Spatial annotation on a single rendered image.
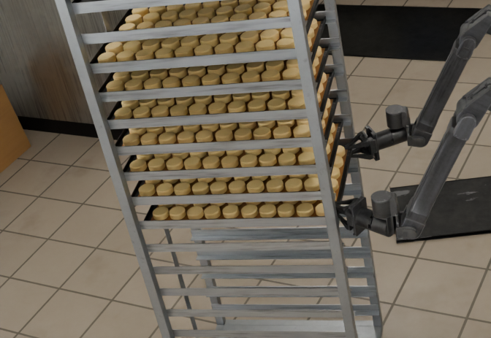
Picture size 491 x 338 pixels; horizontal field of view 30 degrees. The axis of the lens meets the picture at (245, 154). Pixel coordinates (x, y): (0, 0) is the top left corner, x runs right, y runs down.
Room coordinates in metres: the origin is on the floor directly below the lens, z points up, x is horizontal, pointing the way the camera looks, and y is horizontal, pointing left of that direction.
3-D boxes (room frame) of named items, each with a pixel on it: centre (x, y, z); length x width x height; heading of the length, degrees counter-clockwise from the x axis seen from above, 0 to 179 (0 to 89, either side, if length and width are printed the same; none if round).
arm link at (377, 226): (2.05, -0.34, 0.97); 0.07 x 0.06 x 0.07; 41
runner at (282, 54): (2.23, 0.08, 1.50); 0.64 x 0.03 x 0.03; 71
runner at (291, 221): (2.23, 0.08, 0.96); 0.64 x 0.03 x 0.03; 71
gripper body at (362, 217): (2.09, -0.30, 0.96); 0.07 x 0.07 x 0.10; 41
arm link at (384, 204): (2.03, -0.37, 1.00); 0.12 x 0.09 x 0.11; 73
